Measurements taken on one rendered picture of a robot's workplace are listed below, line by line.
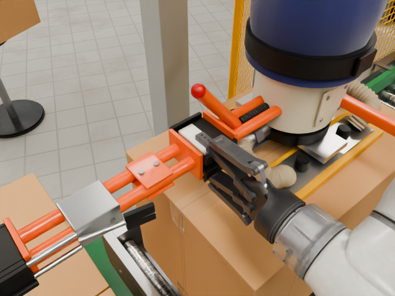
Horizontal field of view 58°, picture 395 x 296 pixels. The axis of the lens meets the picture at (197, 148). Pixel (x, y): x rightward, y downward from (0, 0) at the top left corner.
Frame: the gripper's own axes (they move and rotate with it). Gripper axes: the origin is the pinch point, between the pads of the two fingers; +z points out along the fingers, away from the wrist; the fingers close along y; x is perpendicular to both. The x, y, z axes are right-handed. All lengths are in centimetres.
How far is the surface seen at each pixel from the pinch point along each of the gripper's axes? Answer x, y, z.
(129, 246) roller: -6, 61, 28
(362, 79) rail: 132, 56, 31
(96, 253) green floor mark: -8, 116, 68
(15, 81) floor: 15, 114, 242
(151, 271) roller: -5, 61, 16
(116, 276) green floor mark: -7, 116, 51
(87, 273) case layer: -20, 62, 29
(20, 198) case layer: -26, 62, 71
